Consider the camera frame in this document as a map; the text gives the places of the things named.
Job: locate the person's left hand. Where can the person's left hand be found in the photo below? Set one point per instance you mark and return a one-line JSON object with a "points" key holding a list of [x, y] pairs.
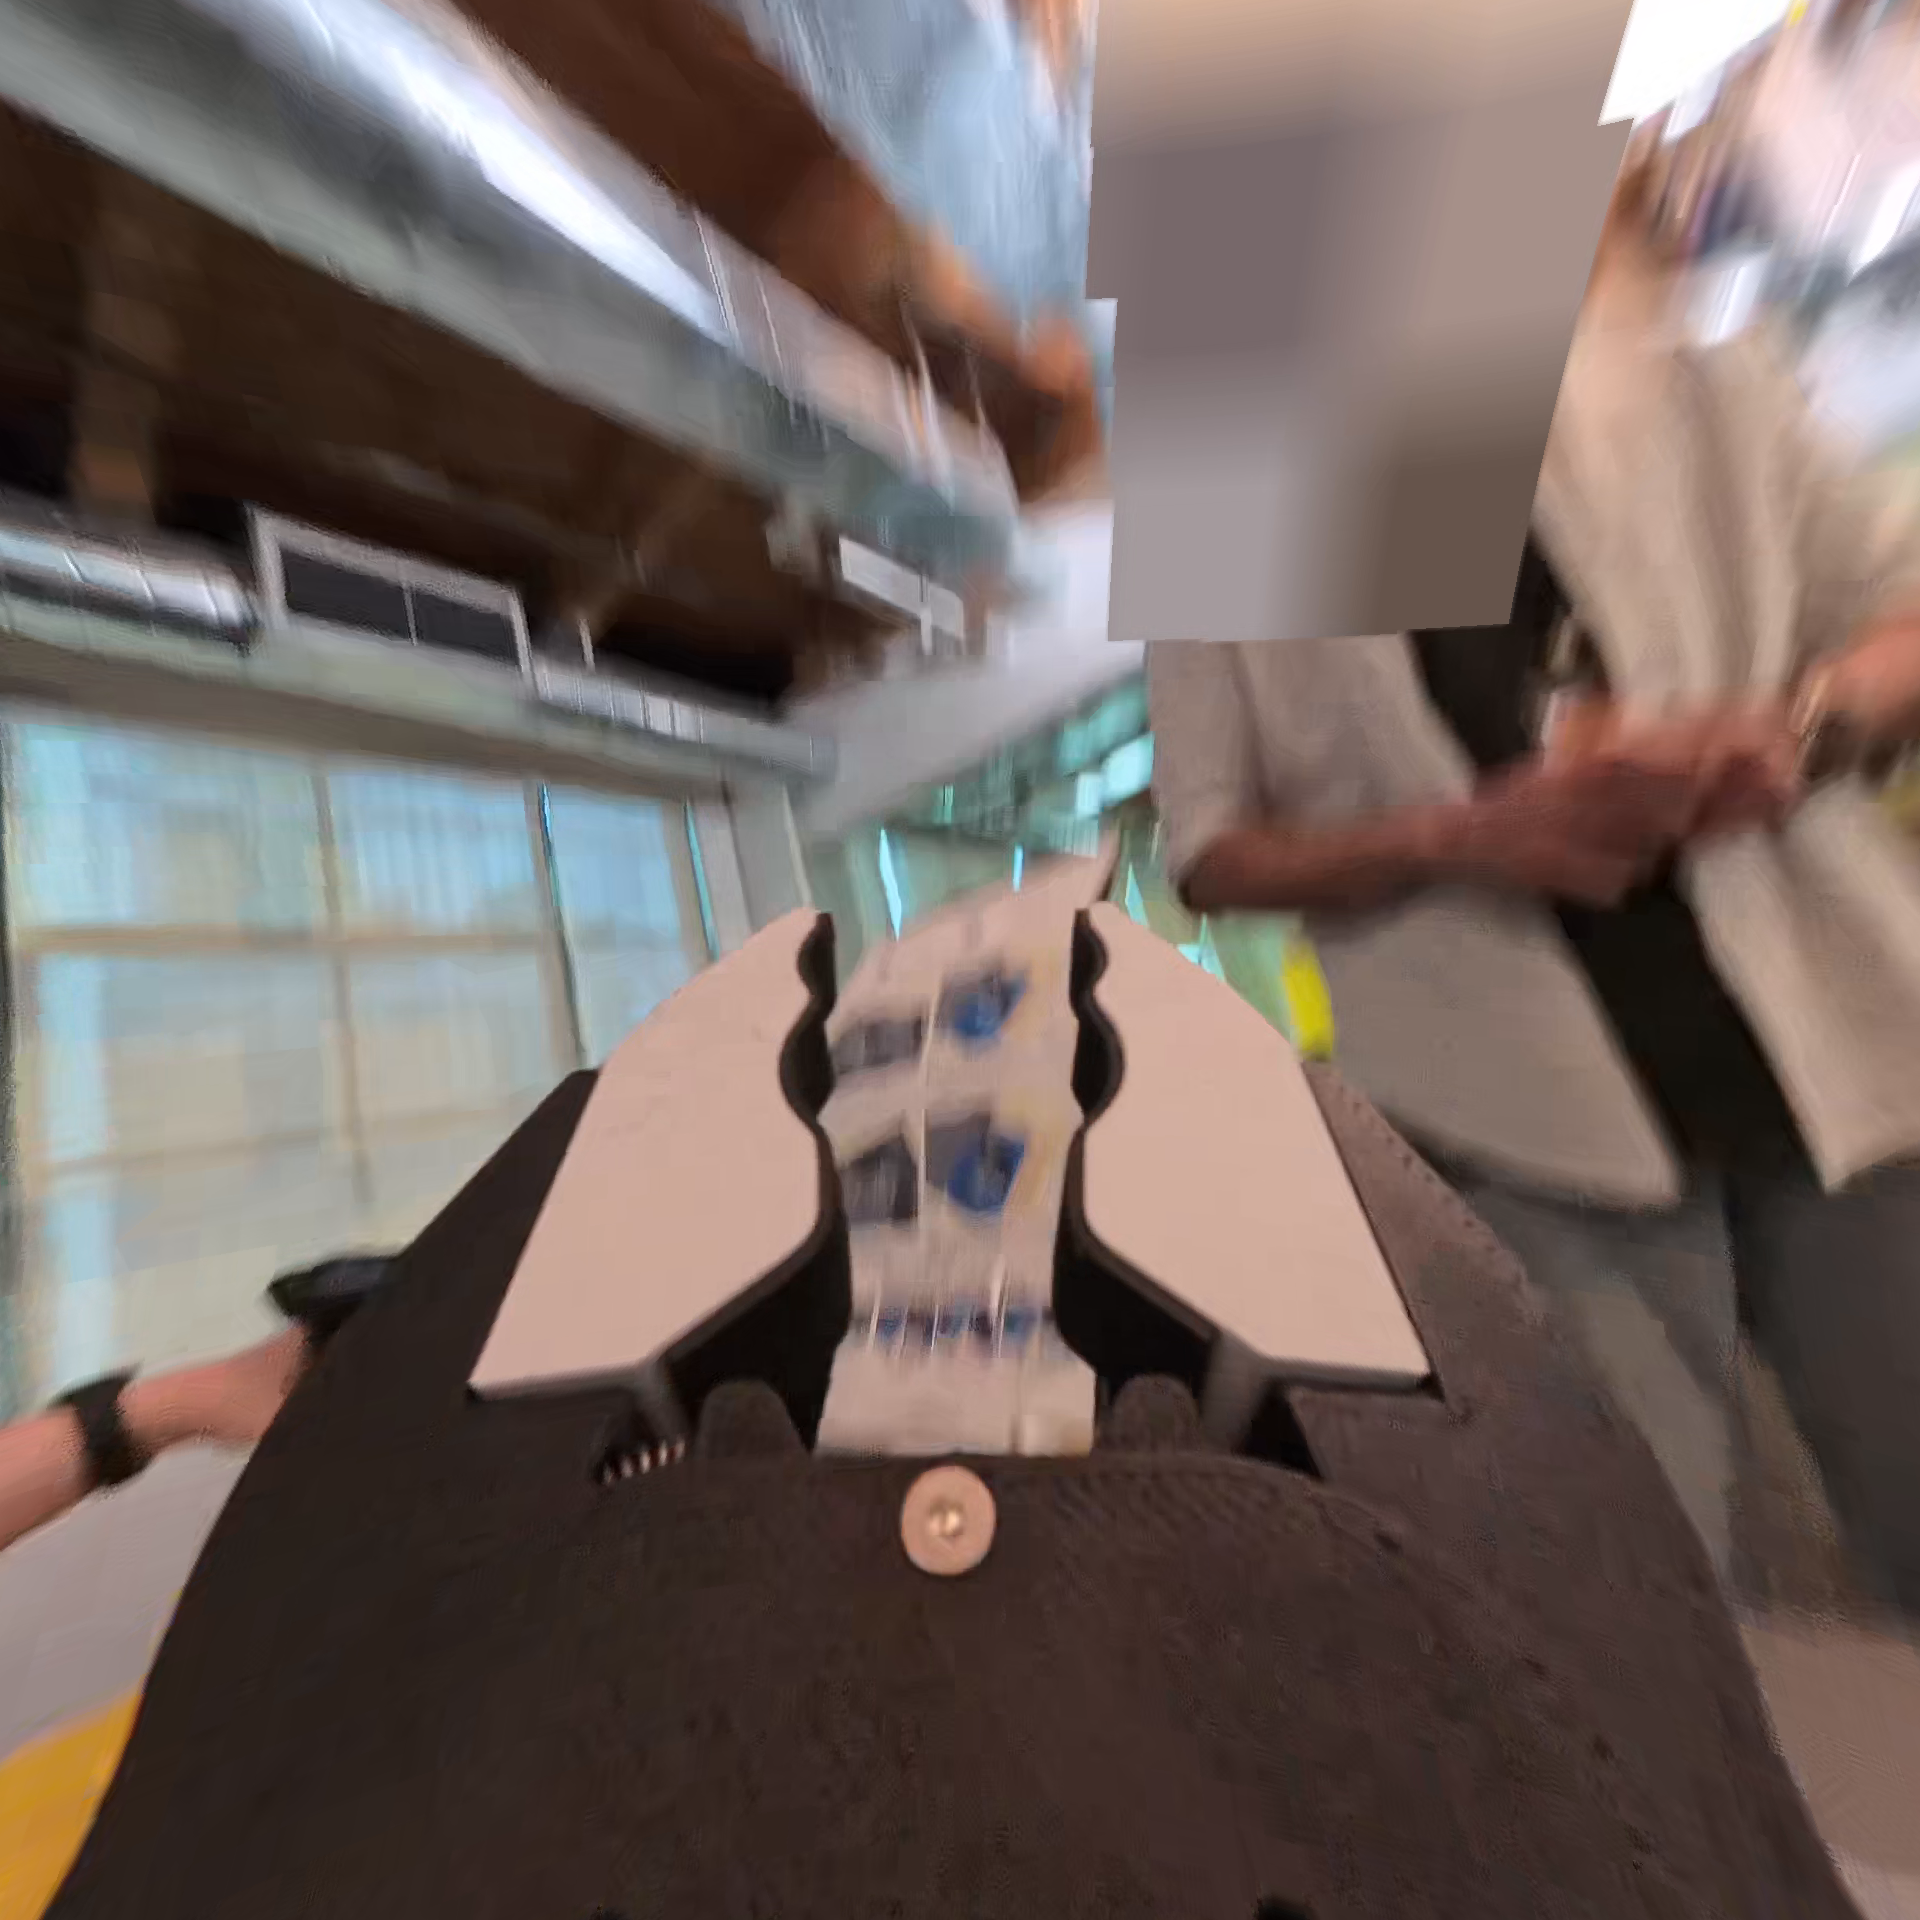
{"points": [[224, 1387]]}

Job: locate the black wristband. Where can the black wristband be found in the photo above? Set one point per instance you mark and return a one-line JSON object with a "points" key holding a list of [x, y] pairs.
{"points": [[101, 1428]]}

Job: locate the another person's forearm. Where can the another person's forearm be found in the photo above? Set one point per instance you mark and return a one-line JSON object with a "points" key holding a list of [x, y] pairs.
{"points": [[1348, 869]]}

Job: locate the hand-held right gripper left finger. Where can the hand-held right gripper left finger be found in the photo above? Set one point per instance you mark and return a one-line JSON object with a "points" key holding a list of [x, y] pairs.
{"points": [[675, 1201]]}

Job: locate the white framed window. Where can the white framed window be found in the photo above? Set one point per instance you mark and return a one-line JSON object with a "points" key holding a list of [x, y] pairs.
{"points": [[180, 838]]}

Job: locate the person's left forearm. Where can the person's left forearm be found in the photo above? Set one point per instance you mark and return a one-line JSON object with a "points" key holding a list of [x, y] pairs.
{"points": [[31, 1477]]}

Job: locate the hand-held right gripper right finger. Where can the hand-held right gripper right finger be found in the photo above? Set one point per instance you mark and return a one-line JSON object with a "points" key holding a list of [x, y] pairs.
{"points": [[1243, 1201]]}

